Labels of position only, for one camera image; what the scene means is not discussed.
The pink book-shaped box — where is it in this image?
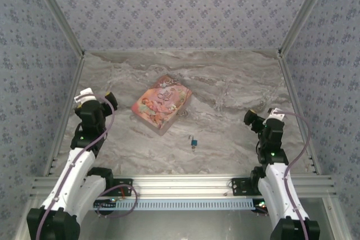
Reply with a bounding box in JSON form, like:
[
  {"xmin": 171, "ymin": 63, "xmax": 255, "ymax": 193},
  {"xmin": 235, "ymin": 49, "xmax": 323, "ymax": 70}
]
[{"xmin": 130, "ymin": 74, "xmax": 194, "ymax": 137}]

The right base circuit board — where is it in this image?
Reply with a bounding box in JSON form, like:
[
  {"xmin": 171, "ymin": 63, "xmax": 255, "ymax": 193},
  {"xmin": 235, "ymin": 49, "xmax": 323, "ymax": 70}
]
[{"xmin": 253, "ymin": 200, "xmax": 268, "ymax": 213}]

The base circuit board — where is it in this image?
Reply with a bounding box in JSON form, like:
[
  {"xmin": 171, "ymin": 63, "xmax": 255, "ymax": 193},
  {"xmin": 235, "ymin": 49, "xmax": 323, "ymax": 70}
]
[
  {"xmin": 93, "ymin": 199, "xmax": 118, "ymax": 210},
  {"xmin": 253, "ymin": 200, "xmax": 268, "ymax": 213}
]

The left base circuit board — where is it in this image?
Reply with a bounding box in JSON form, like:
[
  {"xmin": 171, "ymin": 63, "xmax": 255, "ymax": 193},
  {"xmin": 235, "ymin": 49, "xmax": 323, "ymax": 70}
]
[{"xmin": 93, "ymin": 199, "xmax": 118, "ymax": 210}]

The grey metal sheet panel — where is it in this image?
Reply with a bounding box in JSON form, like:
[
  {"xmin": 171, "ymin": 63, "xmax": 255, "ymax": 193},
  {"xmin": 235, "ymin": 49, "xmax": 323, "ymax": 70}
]
[{"xmin": 13, "ymin": 196, "xmax": 352, "ymax": 240}]

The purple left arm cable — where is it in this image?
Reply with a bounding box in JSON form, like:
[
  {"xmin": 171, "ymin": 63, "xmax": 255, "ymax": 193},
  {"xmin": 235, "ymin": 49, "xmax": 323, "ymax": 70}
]
[{"xmin": 35, "ymin": 95, "xmax": 116, "ymax": 240}]

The aluminium table side rail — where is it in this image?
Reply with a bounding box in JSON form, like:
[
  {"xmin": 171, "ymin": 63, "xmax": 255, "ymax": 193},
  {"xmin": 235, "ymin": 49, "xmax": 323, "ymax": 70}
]
[
  {"xmin": 43, "ymin": 54, "xmax": 87, "ymax": 178},
  {"xmin": 277, "ymin": 51, "xmax": 322, "ymax": 175}
]

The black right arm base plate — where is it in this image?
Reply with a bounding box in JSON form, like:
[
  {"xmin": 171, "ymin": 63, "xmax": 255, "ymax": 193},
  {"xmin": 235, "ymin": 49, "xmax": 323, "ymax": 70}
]
[{"xmin": 231, "ymin": 177, "xmax": 262, "ymax": 196}]

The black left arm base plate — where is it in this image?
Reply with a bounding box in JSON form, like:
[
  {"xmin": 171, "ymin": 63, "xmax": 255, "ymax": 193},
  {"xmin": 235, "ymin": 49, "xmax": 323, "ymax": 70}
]
[{"xmin": 106, "ymin": 177, "xmax": 134, "ymax": 197}]

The aluminium mounting rail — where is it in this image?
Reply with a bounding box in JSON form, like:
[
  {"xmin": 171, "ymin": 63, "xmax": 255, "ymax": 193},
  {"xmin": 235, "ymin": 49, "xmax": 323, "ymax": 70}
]
[{"xmin": 28, "ymin": 174, "xmax": 338, "ymax": 198}]

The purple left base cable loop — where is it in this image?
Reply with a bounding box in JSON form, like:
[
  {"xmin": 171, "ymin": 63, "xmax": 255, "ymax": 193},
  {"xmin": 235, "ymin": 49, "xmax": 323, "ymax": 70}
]
[{"xmin": 95, "ymin": 184, "xmax": 139, "ymax": 219}]

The aluminium frame post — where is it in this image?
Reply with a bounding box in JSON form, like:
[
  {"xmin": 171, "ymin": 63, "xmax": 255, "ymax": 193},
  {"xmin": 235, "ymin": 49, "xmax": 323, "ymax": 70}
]
[
  {"xmin": 28, "ymin": 0, "xmax": 86, "ymax": 57},
  {"xmin": 277, "ymin": 0, "xmax": 338, "ymax": 57}
]

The slotted pale blue cable duct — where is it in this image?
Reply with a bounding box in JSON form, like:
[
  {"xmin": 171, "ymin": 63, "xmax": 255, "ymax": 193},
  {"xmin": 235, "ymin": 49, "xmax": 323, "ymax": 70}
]
[{"xmin": 92, "ymin": 198, "xmax": 267, "ymax": 212}]

